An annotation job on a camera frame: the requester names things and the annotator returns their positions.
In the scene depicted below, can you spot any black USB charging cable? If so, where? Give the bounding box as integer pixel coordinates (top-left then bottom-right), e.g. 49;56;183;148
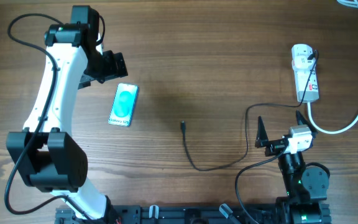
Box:
180;49;319;172

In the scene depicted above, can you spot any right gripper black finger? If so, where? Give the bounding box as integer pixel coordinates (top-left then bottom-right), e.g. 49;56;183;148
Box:
295;110;318;138
255;116;269;148

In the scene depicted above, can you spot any smartphone with teal screen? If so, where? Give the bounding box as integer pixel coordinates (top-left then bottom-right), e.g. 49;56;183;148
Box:
108;83;139;127

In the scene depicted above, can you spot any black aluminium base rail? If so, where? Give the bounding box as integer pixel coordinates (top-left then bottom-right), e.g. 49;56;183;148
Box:
54;203;332;224

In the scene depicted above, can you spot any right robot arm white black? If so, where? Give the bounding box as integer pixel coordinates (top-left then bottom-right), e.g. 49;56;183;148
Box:
255;111;332;224

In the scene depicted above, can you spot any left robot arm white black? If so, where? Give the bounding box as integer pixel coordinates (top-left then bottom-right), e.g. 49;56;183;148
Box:
6;6;127;223

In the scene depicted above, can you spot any white power strip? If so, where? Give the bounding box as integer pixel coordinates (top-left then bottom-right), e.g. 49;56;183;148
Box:
291;44;319;103

